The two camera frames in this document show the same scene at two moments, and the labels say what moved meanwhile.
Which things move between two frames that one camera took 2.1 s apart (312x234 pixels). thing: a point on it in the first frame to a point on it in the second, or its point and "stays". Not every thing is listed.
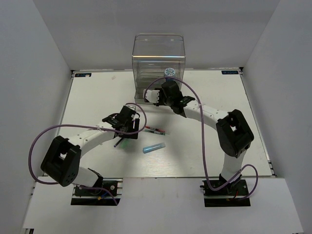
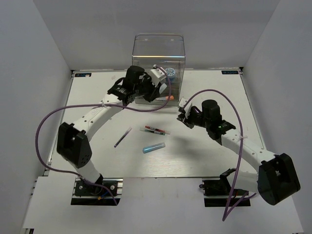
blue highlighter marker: (153, 147) stays
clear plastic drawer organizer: (152, 54) stays
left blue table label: (82, 74) stays
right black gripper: (161, 92) to (187, 121)
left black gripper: (136, 125) to (155, 91)
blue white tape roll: (169, 72) stays
